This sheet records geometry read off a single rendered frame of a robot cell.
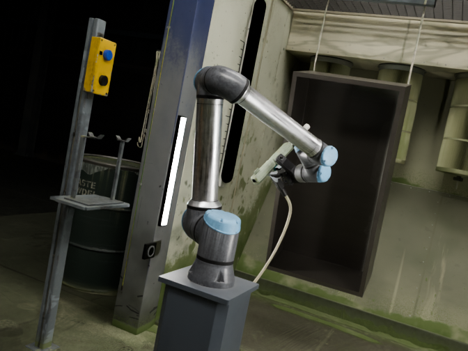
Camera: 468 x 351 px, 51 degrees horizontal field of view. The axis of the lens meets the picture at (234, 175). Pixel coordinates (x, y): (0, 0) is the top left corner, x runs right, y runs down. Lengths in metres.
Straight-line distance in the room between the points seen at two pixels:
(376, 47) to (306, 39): 0.55
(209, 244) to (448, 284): 2.34
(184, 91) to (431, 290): 2.26
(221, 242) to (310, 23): 2.55
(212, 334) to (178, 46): 1.59
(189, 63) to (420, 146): 2.18
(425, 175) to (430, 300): 1.01
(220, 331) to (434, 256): 2.37
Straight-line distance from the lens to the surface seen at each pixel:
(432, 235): 4.04
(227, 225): 1.89
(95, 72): 2.41
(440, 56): 3.87
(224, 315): 1.89
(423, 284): 3.87
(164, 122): 2.77
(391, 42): 3.92
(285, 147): 2.59
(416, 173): 4.21
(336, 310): 3.82
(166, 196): 2.77
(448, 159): 3.83
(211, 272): 1.92
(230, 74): 1.91
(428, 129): 4.23
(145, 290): 2.90
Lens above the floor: 1.23
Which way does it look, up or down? 5 degrees down
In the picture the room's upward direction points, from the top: 11 degrees clockwise
